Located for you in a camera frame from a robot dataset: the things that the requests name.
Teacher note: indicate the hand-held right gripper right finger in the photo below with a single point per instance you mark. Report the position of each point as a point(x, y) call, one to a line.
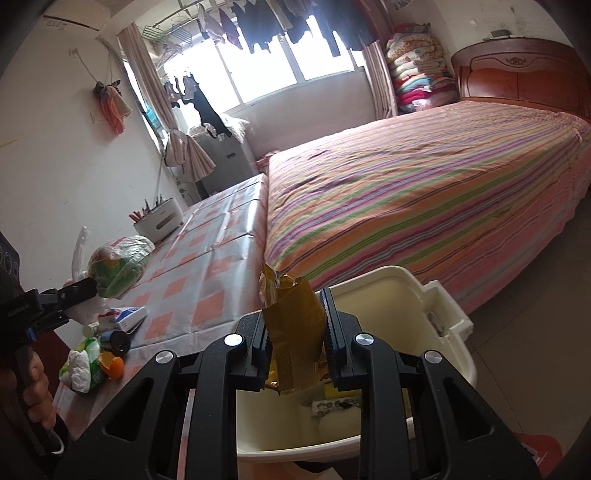
point(337, 350)

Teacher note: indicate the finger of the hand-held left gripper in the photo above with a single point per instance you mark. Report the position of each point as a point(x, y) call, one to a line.
point(69, 290)

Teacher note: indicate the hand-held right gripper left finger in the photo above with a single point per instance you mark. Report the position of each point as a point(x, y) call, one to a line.
point(254, 350)

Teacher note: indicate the white plastic bag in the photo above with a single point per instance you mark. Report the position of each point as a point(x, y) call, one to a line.
point(81, 251)

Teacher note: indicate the yellow sponge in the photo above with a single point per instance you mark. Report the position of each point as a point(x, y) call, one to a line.
point(344, 393)

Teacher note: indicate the yellow brown wrapper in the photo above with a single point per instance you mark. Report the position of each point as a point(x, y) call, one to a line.
point(295, 332)

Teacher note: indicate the silver blister pack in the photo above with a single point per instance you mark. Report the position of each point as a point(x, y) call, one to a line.
point(332, 406)

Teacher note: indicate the green plastic bag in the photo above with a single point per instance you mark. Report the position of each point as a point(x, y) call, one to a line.
point(122, 267)

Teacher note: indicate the white red medicine box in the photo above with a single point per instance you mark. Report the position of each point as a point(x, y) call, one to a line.
point(127, 316)

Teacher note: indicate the dark blue tube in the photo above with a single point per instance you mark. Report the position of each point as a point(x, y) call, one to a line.
point(115, 344)

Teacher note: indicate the cream plastic bin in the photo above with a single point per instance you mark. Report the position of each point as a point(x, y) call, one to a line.
point(397, 314)

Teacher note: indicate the green white tissue packet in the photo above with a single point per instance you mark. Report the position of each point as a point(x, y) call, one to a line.
point(81, 369)

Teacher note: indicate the orange peel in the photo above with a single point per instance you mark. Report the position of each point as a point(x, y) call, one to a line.
point(113, 367)

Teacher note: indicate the person's left hand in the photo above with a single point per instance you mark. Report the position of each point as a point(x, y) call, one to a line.
point(39, 392)

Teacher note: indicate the bundle of chopsticks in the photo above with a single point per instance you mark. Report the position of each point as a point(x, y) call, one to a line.
point(147, 210)

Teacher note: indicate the white utensil container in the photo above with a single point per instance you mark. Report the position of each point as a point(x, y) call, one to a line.
point(161, 224)

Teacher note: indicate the bed with striped cover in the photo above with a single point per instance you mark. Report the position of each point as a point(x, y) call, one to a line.
point(415, 198)

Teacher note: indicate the pleated striped cloth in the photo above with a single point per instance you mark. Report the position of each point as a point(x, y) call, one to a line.
point(189, 154)

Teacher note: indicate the orange hanging cloth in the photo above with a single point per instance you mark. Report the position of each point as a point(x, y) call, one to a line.
point(113, 108)

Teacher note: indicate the pink basket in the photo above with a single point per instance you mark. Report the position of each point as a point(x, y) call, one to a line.
point(262, 162)

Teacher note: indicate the grey washing machine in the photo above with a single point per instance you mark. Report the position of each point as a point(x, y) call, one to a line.
point(228, 164)

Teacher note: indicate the floral cloth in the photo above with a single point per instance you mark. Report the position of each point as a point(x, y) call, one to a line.
point(231, 127)

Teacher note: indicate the red object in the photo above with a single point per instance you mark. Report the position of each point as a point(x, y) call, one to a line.
point(538, 454)

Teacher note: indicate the beige curtain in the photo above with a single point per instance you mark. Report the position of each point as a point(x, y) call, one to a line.
point(381, 83)
point(147, 78)

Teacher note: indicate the black hanging garment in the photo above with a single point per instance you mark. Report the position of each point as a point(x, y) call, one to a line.
point(207, 110)

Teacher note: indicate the hanging sock rack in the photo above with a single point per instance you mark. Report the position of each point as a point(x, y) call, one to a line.
point(180, 90)

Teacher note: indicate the bunch of clothes hangers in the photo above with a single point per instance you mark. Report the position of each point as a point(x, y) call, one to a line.
point(170, 53)

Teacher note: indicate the white air conditioner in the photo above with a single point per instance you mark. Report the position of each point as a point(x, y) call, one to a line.
point(78, 23)

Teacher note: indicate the window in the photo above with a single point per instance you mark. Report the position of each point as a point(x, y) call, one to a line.
point(268, 69)

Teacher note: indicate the stack of folded quilts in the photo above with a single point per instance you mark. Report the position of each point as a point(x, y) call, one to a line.
point(420, 74)

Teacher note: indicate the row of hanging clothes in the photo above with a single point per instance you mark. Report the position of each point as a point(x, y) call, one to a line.
point(268, 23)

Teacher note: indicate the wooden headboard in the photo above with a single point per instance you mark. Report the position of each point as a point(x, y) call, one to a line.
point(521, 74)

